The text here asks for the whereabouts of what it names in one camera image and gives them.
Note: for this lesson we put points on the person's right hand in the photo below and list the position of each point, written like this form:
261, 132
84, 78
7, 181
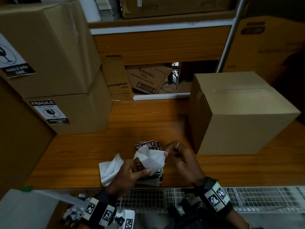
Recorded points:
188, 164

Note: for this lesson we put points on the person's left hand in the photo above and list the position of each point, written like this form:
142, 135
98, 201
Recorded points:
124, 178

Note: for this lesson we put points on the white backing paper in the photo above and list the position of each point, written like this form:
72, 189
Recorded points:
108, 169

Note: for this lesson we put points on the fragile sticker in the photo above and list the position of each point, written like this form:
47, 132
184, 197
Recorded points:
50, 113
152, 162
12, 57

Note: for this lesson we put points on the stack of fragile stickers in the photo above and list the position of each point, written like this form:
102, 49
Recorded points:
145, 144

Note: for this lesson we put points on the medium taped cardboard box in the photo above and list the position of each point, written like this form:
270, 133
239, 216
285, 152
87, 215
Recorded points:
238, 121

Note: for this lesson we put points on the small taped cardboard box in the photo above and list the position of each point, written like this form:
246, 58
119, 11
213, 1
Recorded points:
88, 112

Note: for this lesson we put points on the large stapled cardboard box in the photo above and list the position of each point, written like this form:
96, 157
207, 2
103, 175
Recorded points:
54, 45

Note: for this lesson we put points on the person's right forearm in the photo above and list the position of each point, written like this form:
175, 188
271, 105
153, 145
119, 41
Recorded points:
236, 221

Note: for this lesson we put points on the barcode printed cardboard box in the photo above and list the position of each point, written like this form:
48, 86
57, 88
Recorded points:
147, 78

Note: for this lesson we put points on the flattened printed cardboard carton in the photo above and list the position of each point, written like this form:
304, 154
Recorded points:
114, 76

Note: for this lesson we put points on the large cardboard box dark band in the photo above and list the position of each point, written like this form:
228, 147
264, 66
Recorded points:
262, 52

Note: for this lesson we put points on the large cardboard box white sticker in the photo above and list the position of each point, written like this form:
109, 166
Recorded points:
178, 7

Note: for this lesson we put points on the left wrist tracker band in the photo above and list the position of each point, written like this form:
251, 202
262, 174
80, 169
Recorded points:
100, 209

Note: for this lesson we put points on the wrist tracker band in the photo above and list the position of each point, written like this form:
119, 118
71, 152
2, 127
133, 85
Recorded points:
214, 196
100, 209

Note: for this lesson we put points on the right wrist tracker band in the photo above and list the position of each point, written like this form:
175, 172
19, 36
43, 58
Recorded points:
214, 196

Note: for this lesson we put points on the crumpled paper scraps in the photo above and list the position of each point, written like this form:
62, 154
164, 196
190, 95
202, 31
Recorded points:
72, 212

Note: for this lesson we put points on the stack of grey cards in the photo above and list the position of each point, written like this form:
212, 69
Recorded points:
106, 9

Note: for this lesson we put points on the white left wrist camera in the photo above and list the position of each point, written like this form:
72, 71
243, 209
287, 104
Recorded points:
127, 220

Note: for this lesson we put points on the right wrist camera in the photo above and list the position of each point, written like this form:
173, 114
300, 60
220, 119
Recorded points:
188, 207

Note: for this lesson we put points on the white frame bar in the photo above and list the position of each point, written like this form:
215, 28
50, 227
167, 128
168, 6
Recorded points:
26, 209

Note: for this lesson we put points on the wooden shelf unit white frame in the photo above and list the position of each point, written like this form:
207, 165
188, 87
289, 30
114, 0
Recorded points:
157, 42

